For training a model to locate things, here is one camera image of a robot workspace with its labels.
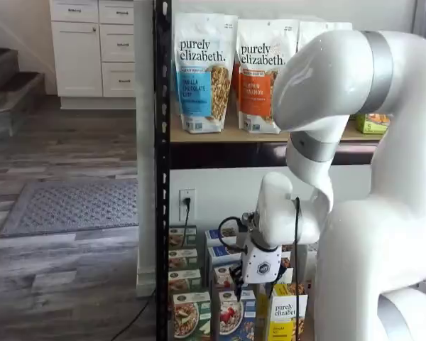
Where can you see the granola bag red label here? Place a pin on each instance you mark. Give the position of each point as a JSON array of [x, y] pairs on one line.
[[319, 30]]

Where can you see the green Bobo's apple pie box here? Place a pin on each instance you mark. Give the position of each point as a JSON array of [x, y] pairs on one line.
[[372, 124]]

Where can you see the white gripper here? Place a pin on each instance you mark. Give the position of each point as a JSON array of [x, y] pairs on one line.
[[261, 266]]

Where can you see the green granola box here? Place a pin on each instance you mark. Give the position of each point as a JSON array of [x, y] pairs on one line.
[[191, 316], [184, 280], [182, 259], [181, 237]]

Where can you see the grey patterned floor mat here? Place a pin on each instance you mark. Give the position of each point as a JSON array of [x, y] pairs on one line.
[[71, 207]]

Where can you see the granola bag blue label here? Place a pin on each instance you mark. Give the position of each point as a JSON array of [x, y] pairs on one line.
[[202, 71]]

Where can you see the white kitchen cabinet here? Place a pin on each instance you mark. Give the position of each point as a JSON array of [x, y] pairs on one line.
[[78, 57]]

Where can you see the grey carpeted stairs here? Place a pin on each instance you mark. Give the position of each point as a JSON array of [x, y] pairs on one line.
[[7, 89]]

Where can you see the white wall outlet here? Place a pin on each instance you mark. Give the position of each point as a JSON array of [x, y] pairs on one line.
[[191, 213]]

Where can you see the black metal shelf frame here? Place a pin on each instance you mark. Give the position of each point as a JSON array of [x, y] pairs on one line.
[[162, 142]]

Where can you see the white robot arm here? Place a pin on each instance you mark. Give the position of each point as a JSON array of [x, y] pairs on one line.
[[376, 248]]

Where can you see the granola bag orange label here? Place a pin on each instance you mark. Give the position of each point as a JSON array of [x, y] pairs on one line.
[[259, 71], [235, 81]]

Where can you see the wooden shelf board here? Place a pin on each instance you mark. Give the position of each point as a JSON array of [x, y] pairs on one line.
[[227, 136]]

